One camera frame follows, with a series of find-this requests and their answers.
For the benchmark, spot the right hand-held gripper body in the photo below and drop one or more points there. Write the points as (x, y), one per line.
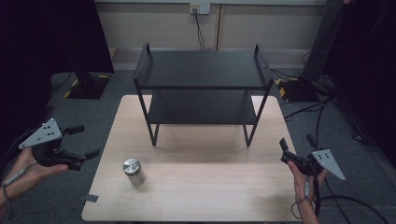
(328, 161)

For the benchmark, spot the black stand base striped tape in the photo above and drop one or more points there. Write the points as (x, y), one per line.
(299, 90)
(88, 88)

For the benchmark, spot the black tape piece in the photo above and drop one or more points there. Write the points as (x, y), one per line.
(90, 198)

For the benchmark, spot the person's left hand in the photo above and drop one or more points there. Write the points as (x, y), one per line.
(26, 172)

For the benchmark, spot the dark grey stand column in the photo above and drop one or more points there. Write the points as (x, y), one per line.
(323, 40)

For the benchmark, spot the silver metal can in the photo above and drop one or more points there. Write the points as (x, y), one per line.
(135, 175)

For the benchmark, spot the black two-tier metal shelf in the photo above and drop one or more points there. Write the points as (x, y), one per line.
(202, 70)

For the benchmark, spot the person's right hand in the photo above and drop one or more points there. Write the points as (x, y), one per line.
(300, 186)

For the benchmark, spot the white wall socket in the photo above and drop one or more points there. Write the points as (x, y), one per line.
(200, 8)

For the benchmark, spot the dark curtain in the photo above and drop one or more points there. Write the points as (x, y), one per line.
(46, 37)
(367, 62)

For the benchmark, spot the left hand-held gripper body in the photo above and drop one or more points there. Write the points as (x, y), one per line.
(42, 133)

